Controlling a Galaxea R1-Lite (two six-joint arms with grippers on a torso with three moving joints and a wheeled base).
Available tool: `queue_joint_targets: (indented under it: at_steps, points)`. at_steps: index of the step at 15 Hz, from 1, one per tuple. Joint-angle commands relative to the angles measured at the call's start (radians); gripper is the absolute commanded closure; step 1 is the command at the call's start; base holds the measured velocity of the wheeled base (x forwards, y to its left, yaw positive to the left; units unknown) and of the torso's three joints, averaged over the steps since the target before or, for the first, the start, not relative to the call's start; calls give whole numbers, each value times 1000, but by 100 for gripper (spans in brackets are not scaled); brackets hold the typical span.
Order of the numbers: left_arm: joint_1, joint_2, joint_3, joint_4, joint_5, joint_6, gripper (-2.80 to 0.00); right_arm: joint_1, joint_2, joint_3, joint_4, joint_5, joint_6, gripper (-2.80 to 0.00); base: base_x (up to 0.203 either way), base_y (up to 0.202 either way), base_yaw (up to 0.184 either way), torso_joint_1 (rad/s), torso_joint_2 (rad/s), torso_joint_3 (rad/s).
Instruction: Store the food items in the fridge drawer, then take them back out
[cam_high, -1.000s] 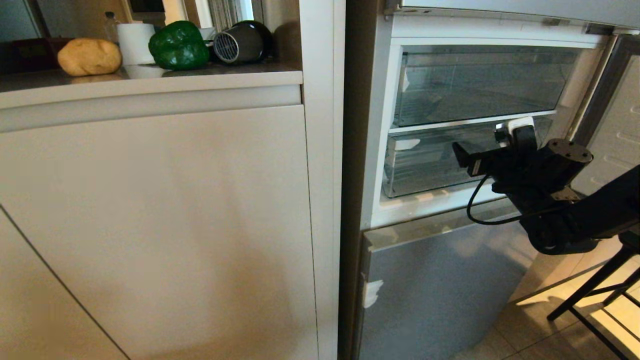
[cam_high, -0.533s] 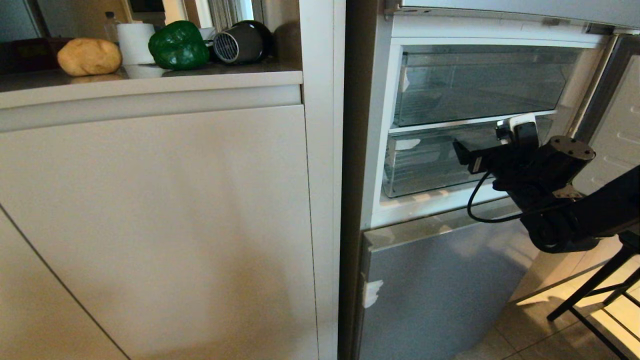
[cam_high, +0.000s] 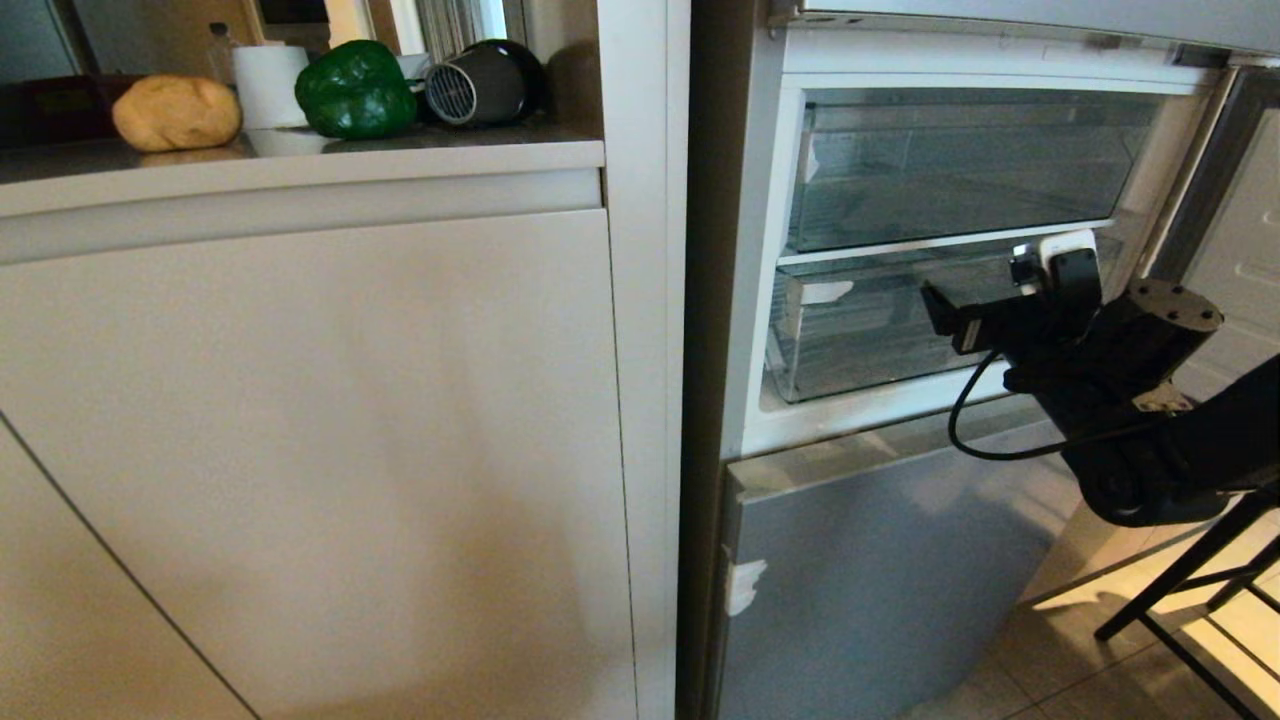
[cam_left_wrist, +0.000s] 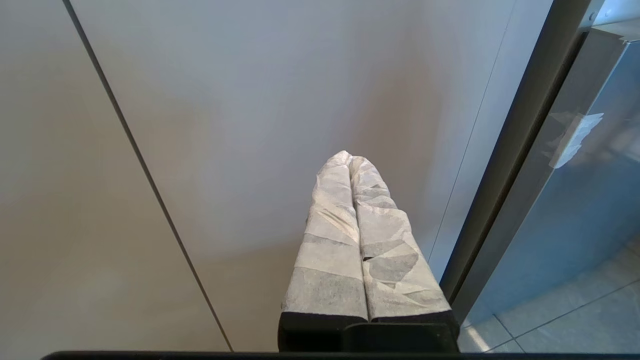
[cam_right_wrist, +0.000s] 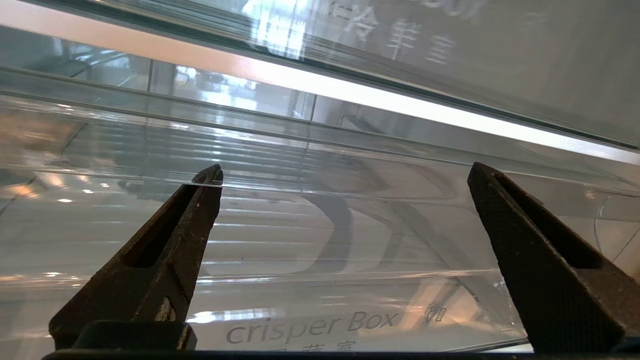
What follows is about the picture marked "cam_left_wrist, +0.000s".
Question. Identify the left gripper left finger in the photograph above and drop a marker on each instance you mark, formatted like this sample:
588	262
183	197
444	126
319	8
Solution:
330	260

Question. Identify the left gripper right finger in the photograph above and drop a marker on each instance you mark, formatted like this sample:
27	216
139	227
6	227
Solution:
390	260

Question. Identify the stainless steel fridge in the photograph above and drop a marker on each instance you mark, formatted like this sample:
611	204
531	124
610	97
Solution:
565	200

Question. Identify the grey cabinet door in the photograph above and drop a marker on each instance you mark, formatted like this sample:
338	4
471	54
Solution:
280	100
90	200

